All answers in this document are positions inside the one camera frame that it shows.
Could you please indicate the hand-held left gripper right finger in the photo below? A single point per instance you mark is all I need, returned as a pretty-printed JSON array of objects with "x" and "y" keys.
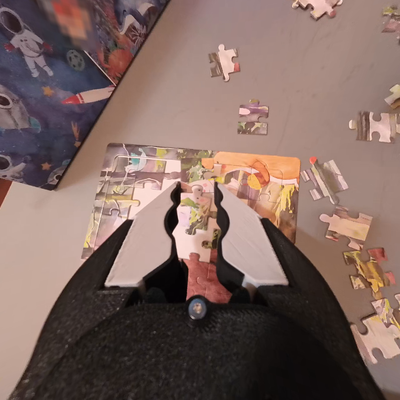
[{"x": 250, "y": 250}]

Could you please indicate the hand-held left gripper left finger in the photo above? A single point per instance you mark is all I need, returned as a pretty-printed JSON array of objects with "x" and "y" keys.
[{"x": 140, "y": 250}]

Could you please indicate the forest animal jigsaw puzzle board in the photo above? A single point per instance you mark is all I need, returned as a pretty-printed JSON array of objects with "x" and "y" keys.
[{"x": 281, "y": 203}]

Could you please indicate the green yellow puzzle piece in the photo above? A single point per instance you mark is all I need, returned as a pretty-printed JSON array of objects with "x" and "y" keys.
[{"x": 195, "y": 215}]

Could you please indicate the orange green puzzle piece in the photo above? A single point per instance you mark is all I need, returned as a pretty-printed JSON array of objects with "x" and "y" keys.
[{"x": 195, "y": 170}]

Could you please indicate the grey desk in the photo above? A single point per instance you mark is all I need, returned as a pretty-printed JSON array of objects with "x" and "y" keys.
[{"x": 187, "y": 93}]

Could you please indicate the yellow red puzzle piece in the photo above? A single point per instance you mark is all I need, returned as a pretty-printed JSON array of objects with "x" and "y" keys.
[{"x": 368, "y": 272}]

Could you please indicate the purple green puzzle piece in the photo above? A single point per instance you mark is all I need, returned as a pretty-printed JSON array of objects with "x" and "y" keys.
[{"x": 253, "y": 120}]

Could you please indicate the small yellow grey puzzle piece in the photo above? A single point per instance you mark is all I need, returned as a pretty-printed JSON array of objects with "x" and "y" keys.
[{"x": 386, "y": 309}]

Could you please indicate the large white grey puzzle piece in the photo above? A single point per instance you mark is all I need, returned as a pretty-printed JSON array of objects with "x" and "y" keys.
[{"x": 378, "y": 337}]

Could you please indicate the grey striped puzzle piece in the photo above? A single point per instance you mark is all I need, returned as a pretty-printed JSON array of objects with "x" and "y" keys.
[{"x": 378, "y": 126}]

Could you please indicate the dark blue illustrated puzzle box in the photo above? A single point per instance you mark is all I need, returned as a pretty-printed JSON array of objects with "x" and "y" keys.
[{"x": 31, "y": 109}]

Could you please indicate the pale green puzzle piece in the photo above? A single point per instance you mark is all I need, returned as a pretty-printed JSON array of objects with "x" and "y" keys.
[{"x": 394, "y": 98}]

